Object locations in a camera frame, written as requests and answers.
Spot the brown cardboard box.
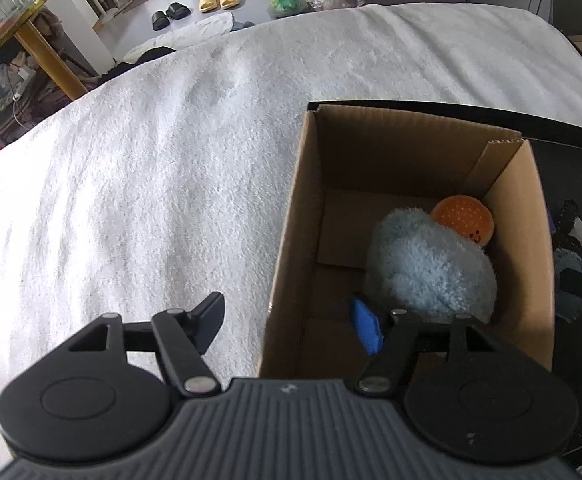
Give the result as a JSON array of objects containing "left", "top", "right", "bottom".
[{"left": 259, "top": 103, "right": 554, "bottom": 379}]

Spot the light blue fluffy plush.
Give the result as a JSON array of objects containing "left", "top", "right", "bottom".
[{"left": 364, "top": 208, "right": 497, "bottom": 324}]

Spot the white cloth on floor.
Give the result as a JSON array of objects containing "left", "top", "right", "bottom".
[{"left": 121, "top": 12, "right": 233, "bottom": 64}]

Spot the orange round plush toy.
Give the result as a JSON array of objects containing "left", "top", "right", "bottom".
[{"left": 430, "top": 195, "right": 495, "bottom": 247}]

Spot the black tray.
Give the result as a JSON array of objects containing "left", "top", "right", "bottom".
[{"left": 295, "top": 101, "right": 582, "bottom": 465}]

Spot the black soft object white tag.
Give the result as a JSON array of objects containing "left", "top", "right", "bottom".
[{"left": 552, "top": 200, "right": 582, "bottom": 257}]

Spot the yellow-legged glass table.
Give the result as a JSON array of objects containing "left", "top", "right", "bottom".
[{"left": 0, "top": 0, "right": 87, "bottom": 101}]

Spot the white towel cover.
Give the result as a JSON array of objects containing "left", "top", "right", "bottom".
[{"left": 0, "top": 2, "right": 582, "bottom": 470}]

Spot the green bag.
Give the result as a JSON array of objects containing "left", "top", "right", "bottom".
[{"left": 267, "top": 0, "right": 307, "bottom": 20}]

